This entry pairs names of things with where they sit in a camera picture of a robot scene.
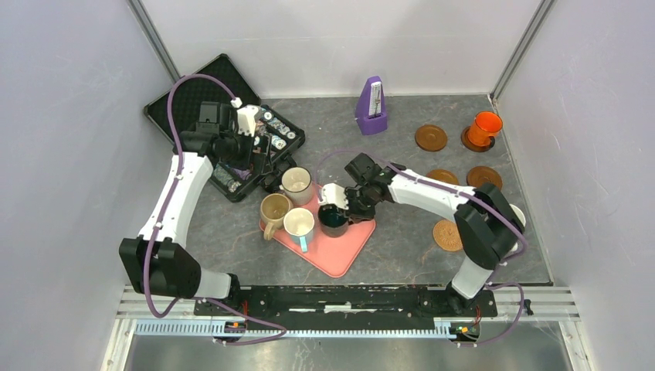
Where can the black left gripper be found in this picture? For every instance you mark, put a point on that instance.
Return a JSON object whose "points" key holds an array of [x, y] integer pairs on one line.
{"points": [[247, 161]]}

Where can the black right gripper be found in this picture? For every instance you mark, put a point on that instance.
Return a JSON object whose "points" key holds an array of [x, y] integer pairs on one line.
{"points": [[354, 212]]}

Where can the white ribbed black-rimmed mug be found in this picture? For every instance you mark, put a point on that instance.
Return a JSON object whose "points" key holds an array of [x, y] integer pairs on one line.
{"points": [[296, 184]]}

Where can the beige mug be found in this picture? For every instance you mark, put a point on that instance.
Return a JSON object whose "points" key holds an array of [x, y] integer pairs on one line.
{"points": [[273, 209]]}

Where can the dark green mug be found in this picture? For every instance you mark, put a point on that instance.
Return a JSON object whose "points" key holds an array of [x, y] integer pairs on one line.
{"points": [[332, 221]]}

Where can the white mug blue handle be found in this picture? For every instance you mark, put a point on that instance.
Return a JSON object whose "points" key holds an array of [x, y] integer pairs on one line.
{"points": [[299, 224]]}

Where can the brown wooden coaster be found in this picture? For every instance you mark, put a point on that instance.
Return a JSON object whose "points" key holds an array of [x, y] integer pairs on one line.
{"points": [[430, 137], [480, 175], [443, 175], [467, 143]]}

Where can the woven rattan coaster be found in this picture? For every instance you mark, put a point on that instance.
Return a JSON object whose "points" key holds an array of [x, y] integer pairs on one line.
{"points": [[446, 236]]}

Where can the orange mug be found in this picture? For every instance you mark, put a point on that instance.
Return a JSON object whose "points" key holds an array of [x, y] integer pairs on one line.
{"points": [[485, 124]]}

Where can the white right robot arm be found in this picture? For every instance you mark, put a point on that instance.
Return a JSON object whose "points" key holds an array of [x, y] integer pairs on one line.
{"points": [[490, 228]]}

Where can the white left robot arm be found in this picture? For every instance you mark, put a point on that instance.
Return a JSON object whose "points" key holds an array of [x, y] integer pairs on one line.
{"points": [[156, 260]]}

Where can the purple metronome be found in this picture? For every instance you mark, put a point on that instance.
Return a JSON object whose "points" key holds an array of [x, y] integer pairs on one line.
{"points": [[370, 112]]}

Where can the pink plastic tray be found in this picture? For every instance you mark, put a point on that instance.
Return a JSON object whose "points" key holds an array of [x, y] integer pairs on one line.
{"points": [[331, 255]]}

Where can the black poker chip case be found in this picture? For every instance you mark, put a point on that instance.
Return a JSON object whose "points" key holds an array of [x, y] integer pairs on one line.
{"points": [[204, 92]]}

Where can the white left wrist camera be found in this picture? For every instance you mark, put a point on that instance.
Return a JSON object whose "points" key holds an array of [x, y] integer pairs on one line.
{"points": [[247, 115]]}

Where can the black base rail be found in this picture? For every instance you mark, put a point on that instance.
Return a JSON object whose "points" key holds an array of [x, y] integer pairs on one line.
{"points": [[356, 307]]}

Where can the aluminium frame rail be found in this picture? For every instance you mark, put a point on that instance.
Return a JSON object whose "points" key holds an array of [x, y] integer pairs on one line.
{"points": [[194, 317]]}

